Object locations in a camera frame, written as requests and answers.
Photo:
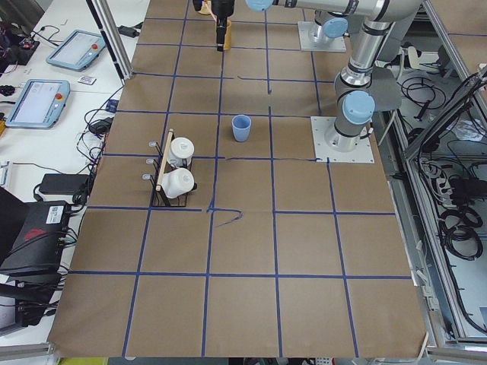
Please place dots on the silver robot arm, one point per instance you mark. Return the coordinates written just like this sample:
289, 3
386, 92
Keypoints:
355, 105
328, 26

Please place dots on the bamboo chopstick holder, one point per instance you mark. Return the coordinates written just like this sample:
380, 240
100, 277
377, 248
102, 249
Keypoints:
228, 36

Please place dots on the white mug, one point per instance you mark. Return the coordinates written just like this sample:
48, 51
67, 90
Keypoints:
181, 152
178, 182

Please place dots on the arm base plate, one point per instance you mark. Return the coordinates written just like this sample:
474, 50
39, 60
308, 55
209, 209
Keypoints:
307, 44
330, 146

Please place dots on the black computer box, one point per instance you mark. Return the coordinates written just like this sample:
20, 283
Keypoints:
31, 234

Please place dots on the white mug near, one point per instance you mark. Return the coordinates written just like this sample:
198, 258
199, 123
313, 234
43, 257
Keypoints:
178, 182

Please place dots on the small black power brick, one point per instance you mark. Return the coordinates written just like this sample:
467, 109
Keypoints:
128, 31

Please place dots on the teach pendant far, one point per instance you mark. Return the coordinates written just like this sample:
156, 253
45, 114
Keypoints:
77, 51

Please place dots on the white mug far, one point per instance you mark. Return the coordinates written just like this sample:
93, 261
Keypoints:
181, 152

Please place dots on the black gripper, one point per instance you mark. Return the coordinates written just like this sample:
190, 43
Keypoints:
221, 8

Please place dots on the black wire mug rack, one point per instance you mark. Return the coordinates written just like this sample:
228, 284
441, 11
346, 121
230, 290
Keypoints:
161, 166

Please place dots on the blue plastic cup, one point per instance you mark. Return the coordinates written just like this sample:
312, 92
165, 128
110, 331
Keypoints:
241, 126

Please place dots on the black power adapter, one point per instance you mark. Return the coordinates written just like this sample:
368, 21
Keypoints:
62, 184

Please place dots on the aluminium frame post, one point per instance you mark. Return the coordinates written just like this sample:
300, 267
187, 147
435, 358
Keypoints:
104, 20

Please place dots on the teach pendant near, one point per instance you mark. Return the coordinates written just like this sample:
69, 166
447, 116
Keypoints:
40, 104

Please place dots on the teach pendant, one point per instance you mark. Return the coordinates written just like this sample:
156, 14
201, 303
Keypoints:
40, 104
77, 51

